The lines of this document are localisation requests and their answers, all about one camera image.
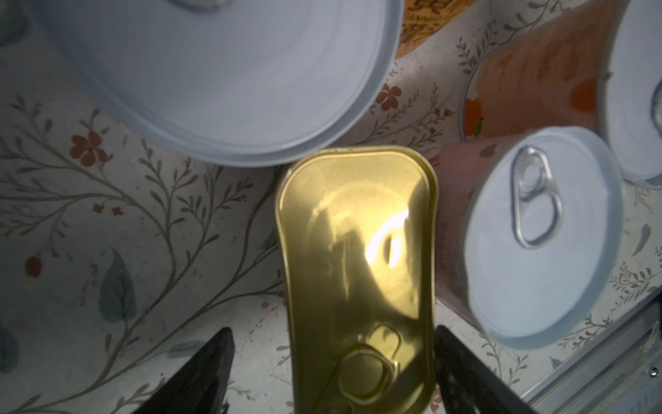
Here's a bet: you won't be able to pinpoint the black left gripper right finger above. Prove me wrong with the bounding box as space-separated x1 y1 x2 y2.
434 325 535 414

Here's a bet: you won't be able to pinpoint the orange green can plastic lid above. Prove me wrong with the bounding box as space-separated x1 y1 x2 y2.
396 0 476 60

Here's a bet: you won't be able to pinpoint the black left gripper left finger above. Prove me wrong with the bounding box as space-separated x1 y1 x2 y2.
136 327 235 414

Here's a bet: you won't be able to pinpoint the pink can white lid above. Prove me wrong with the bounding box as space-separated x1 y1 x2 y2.
22 1 404 167

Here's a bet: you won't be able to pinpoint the orange can pull-tab lid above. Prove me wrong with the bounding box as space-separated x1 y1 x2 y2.
460 1 661 187

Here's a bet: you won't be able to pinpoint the gold rectangular tin can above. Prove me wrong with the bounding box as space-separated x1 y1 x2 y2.
275 146 438 413

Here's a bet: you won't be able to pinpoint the pink can pull-tab lid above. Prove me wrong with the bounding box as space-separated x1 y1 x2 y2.
431 126 624 349

